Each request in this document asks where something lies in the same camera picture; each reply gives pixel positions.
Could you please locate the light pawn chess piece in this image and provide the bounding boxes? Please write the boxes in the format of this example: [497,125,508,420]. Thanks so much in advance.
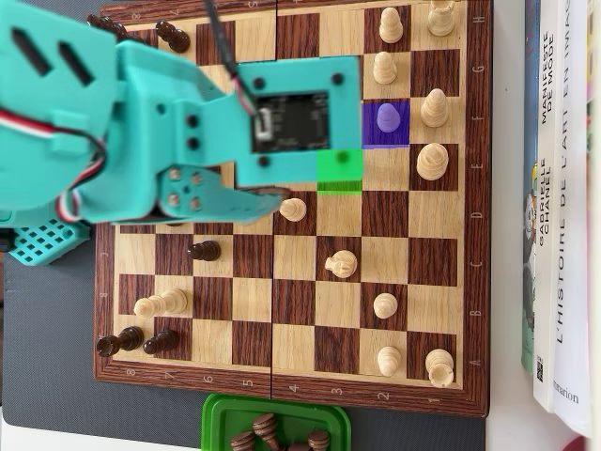
[372,291,400,320]
[376,101,401,133]
[378,7,405,45]
[278,196,309,224]
[376,345,404,378]
[372,50,399,86]

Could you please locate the light bishop chess piece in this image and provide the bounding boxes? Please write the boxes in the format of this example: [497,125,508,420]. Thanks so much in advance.
[419,87,450,129]

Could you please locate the light king chess piece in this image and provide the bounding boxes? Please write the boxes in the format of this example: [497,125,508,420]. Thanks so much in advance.
[415,142,451,182]

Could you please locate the light knight chess piece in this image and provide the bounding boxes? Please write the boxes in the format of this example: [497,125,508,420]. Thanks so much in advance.
[323,249,360,281]

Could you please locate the white art history book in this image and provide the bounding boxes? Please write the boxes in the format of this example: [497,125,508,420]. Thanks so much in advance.
[551,0,595,438]

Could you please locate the white Gabrielle Chanel book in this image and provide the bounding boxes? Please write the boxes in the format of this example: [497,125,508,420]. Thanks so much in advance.
[532,0,570,414]

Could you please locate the pink object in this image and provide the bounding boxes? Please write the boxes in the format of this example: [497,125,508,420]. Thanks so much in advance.
[558,434,601,451]

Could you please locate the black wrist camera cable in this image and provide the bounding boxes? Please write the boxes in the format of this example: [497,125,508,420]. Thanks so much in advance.
[202,0,259,117]

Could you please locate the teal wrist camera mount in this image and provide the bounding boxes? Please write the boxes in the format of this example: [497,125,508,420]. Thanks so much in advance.
[174,54,363,190]

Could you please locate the illustrated blue spine book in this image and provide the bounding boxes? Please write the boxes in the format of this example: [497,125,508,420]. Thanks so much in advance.
[519,0,542,375]

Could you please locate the teal perforated robot base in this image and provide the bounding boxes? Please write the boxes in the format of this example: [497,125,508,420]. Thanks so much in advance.
[0,219,93,268]

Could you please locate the dark king chess piece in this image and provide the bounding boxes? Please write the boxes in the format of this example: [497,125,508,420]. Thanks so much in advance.
[85,12,127,42]

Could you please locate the dark rook chess piece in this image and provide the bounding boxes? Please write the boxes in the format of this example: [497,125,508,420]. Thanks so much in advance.
[95,325,146,357]

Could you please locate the light rook chess piece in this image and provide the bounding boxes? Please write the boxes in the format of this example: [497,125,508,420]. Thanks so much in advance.
[424,347,456,389]
[425,0,457,39]

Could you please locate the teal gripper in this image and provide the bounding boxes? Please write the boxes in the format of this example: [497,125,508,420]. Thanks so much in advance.
[77,40,291,223]

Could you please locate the red white black servo cable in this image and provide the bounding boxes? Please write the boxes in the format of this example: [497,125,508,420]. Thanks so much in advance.
[0,108,110,223]

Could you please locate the green plastic container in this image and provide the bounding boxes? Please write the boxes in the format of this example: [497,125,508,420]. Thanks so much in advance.
[200,393,352,451]

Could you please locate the wooden folding chessboard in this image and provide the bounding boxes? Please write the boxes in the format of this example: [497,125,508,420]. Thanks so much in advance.
[91,0,494,419]

